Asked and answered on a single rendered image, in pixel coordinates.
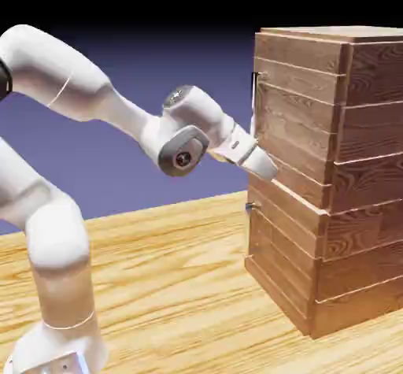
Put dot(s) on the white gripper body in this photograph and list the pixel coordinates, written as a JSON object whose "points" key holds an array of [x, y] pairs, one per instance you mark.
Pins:
{"points": [[261, 163]]}

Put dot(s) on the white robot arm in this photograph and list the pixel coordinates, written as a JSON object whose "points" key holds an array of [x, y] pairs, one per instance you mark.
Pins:
{"points": [[63, 78]]}

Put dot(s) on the wooden cabinet door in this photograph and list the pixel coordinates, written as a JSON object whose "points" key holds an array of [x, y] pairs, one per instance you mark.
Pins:
{"points": [[283, 238], [296, 122]]}

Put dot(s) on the wooden cabinet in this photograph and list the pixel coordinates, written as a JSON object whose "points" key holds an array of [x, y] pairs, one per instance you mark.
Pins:
{"points": [[368, 166]]}

